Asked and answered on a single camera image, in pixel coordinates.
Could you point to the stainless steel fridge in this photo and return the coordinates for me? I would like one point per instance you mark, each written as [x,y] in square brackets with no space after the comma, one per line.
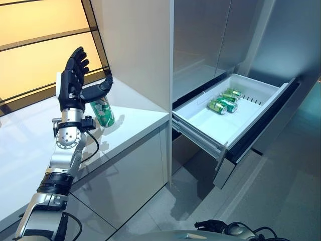
[198,37]

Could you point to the short green drink can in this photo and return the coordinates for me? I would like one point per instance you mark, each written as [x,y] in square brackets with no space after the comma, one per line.
[216,107]
[232,94]
[231,106]

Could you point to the white counter cabinet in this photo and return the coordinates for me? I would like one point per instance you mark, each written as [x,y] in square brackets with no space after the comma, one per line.
[120,163]

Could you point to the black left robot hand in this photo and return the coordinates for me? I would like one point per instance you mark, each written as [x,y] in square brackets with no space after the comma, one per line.
[71,85]

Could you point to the tall green drink can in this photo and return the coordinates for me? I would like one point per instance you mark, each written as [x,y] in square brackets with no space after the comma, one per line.
[105,115]

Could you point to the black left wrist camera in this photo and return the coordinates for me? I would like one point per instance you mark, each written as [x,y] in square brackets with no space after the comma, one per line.
[88,123]

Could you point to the grey robot torso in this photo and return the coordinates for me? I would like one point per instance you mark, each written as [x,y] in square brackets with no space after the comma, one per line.
[190,236]

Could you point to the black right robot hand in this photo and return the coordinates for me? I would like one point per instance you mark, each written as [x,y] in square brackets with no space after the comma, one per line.
[209,224]

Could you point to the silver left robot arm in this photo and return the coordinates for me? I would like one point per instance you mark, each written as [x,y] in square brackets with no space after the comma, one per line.
[65,140]

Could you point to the steel fridge drawer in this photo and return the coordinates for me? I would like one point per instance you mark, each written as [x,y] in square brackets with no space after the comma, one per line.
[225,173]

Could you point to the lit window black frame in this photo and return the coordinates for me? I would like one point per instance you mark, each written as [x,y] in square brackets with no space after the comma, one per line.
[37,57]

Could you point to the white fridge drawer dark front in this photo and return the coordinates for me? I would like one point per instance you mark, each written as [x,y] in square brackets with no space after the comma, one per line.
[213,125]

